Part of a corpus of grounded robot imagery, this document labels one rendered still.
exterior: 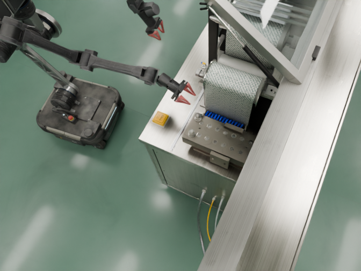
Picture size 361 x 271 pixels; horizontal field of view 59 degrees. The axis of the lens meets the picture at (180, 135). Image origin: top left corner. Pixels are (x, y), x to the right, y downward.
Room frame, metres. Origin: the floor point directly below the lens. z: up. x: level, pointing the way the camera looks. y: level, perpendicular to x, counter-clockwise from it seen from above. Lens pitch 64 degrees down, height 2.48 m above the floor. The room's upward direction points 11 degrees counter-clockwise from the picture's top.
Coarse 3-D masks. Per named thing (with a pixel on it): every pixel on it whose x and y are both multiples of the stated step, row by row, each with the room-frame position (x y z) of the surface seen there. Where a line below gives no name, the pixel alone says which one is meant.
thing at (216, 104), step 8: (208, 96) 0.82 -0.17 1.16; (216, 96) 0.80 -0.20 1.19; (208, 104) 0.82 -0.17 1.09; (216, 104) 0.80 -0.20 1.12; (224, 104) 0.78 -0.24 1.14; (232, 104) 0.75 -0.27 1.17; (240, 104) 0.73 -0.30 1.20; (216, 112) 0.80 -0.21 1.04; (224, 112) 0.77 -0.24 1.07; (232, 112) 0.75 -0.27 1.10; (240, 112) 0.73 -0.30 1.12; (248, 112) 0.70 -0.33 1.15; (240, 120) 0.72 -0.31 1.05; (248, 120) 0.70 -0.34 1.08
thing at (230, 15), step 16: (208, 0) 0.68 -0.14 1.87; (224, 0) 0.67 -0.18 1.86; (224, 16) 0.65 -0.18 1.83; (240, 16) 0.64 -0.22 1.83; (320, 16) 0.73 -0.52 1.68; (240, 32) 0.62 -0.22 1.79; (256, 32) 0.61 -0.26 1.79; (320, 32) 0.67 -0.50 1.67; (256, 48) 0.59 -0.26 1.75; (272, 48) 0.58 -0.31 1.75; (256, 64) 0.57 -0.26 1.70; (272, 64) 0.55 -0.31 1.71; (288, 64) 0.54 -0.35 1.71; (304, 64) 0.55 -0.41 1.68; (272, 80) 0.53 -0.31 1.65; (288, 80) 0.52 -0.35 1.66
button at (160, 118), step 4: (156, 112) 0.93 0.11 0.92; (160, 112) 0.93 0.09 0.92; (156, 116) 0.91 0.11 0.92; (160, 116) 0.90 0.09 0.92; (164, 116) 0.90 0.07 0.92; (168, 116) 0.90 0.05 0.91; (152, 120) 0.89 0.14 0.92; (156, 120) 0.88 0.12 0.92; (160, 120) 0.88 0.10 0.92; (164, 120) 0.87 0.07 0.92; (160, 124) 0.86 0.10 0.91
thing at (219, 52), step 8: (208, 16) 1.18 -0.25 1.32; (208, 24) 1.18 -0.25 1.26; (216, 24) 1.16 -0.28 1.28; (208, 32) 1.18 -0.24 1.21; (216, 32) 1.16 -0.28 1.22; (224, 32) 1.28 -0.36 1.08; (208, 40) 1.18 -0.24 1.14; (216, 40) 1.16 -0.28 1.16; (224, 40) 1.28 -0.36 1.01; (208, 48) 1.18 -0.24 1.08; (216, 48) 1.16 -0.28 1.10; (224, 48) 1.27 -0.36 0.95; (208, 56) 1.18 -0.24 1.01; (216, 56) 1.16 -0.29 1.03; (208, 64) 1.18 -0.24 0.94
